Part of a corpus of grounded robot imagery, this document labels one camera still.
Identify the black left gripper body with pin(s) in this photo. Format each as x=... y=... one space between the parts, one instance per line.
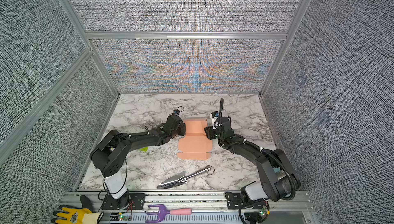
x=180 y=131

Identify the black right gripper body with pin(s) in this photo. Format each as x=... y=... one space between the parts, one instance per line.
x=213 y=134

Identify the small green tag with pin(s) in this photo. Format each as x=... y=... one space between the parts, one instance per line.
x=143 y=149

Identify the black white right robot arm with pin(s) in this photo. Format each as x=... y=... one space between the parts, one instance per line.
x=277 y=176

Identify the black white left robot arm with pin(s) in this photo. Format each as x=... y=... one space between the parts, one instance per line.
x=110 y=154

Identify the silver metal garden trowel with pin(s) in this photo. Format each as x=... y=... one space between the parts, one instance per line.
x=182 y=178

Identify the purple pink garden fork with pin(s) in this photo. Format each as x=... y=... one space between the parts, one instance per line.
x=162 y=212

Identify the yellow black work glove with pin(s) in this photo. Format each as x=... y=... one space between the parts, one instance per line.
x=85 y=214

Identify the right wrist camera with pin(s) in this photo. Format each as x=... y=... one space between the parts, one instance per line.
x=214 y=116

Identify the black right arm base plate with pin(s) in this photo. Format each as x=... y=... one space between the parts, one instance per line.
x=237 y=199

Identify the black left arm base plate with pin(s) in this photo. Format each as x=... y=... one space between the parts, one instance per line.
x=133 y=201

